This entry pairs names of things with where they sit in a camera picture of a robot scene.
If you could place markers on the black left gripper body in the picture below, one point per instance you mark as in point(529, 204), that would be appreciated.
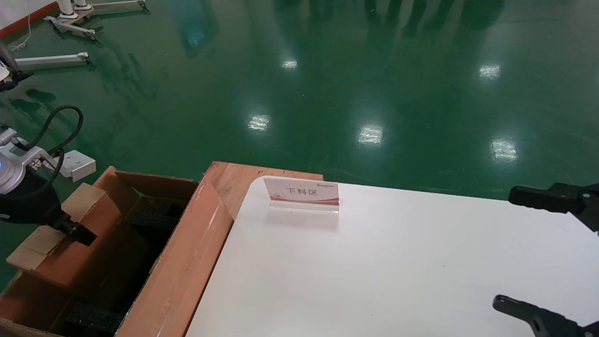
point(28, 206)

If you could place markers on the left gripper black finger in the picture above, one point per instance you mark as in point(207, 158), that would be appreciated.
point(79, 232)

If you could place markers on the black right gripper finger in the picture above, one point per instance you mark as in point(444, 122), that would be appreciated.
point(552, 199)
point(543, 323)

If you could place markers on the small cardboard box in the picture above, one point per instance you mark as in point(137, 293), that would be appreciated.
point(56, 262)

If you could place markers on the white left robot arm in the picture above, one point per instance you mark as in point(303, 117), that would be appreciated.
point(11, 173)

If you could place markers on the large open cardboard box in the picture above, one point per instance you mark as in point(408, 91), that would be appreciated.
point(187, 262)

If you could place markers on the black foam padding block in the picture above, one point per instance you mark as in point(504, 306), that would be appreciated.
point(159, 215)
point(93, 318)

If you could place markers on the brown wooden board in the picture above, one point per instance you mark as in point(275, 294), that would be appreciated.
point(238, 185)

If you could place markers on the white metal stand base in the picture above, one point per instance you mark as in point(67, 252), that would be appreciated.
point(70, 25)

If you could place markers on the acrylic sign with red print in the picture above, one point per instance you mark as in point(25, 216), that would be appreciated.
point(302, 192)

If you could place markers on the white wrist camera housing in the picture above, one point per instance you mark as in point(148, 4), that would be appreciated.
point(77, 164)

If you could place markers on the dark clamp on grey post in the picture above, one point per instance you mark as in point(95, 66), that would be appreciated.
point(9, 79)

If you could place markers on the short white floor rail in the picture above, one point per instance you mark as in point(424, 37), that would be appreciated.
point(51, 61)

